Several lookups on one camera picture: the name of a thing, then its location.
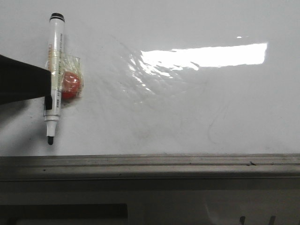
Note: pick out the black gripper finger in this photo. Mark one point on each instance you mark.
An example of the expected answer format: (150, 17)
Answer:
(21, 81)

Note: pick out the white whiteboard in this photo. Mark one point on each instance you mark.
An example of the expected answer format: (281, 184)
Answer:
(161, 76)

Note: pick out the clear adhesive tape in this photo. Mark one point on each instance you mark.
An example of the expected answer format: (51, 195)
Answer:
(68, 64)

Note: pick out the red round magnet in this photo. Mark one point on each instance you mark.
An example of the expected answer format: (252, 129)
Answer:
(71, 85)

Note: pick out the white black whiteboard marker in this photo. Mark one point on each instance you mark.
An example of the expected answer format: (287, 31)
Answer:
(52, 103)

